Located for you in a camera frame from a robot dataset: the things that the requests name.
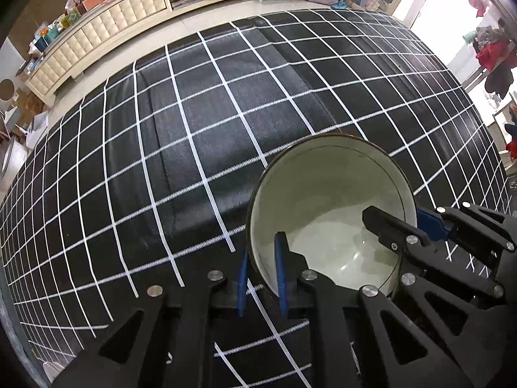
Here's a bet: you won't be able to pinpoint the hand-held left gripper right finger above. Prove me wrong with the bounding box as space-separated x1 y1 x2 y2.
274 231 474 388

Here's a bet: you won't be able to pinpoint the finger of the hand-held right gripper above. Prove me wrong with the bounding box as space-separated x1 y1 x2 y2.
362 206 517 376
417 202 517 253

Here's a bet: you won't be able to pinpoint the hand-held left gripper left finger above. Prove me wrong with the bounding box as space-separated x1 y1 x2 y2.
52 246 251 388

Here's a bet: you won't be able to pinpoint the cream bowl dark pattern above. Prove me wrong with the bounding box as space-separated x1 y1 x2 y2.
246 134 418 300

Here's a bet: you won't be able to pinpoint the black white checked tablecloth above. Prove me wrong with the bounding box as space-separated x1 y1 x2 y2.
0 10 510 388

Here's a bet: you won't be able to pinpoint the hanging clothes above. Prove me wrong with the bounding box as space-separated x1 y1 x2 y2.
474 24 517 98

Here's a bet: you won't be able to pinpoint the white flat box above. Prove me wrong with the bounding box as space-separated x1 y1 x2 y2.
24 111 50 146

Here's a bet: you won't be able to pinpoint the cardboard boxes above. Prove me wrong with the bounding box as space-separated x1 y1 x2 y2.
12 89 45 122

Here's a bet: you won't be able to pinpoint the cream tufted low cabinet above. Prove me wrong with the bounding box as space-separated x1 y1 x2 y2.
24 0 255 108

